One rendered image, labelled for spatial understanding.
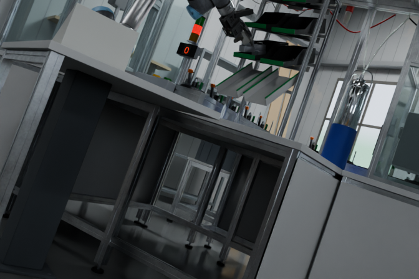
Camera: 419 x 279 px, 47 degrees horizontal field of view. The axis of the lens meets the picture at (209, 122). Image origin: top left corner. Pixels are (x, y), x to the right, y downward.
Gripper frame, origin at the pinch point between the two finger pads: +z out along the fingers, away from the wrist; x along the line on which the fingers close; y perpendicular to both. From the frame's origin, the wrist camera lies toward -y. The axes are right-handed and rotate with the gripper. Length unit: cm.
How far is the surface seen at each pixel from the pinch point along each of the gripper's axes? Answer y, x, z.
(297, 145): 36, 54, 15
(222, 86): 23.9, -2.1, 8.8
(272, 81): 4.8, 10.0, 20.3
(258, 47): -2.9, 1.1, 5.7
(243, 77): 10.4, -3.6, 15.4
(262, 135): 40, 40, 11
